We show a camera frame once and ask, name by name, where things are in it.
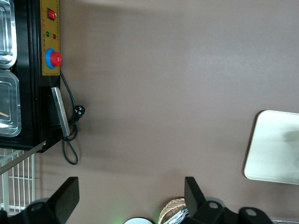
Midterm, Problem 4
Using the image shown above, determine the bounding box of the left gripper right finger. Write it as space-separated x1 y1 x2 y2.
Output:
184 176 206 218

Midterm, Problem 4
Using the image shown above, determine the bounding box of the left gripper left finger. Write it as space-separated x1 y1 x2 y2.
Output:
48 176 80 224

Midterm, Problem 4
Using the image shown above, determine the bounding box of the aluminium foil tray stack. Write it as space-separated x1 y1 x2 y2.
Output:
167 207 190 224

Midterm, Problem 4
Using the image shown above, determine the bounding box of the beige plastic serving tray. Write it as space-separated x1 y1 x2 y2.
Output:
243 110 299 186

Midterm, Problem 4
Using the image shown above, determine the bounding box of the light wicker basket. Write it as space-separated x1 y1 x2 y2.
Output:
158 197 188 224

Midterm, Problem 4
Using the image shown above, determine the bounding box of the steel food container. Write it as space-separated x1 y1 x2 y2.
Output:
0 0 18 70
0 69 22 137

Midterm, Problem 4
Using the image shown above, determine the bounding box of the black machine with yellow panel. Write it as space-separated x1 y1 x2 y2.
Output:
0 0 63 175

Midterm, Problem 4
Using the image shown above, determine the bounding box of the red emergency stop button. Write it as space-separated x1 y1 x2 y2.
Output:
45 48 63 70

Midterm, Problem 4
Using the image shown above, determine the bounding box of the white wire basket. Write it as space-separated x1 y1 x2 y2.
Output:
0 148 36 213

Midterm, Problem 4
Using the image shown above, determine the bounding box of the silver metal handle bar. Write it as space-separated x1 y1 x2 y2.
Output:
50 86 71 137

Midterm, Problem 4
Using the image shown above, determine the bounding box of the black power cable with plug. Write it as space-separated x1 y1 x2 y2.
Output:
60 69 86 166

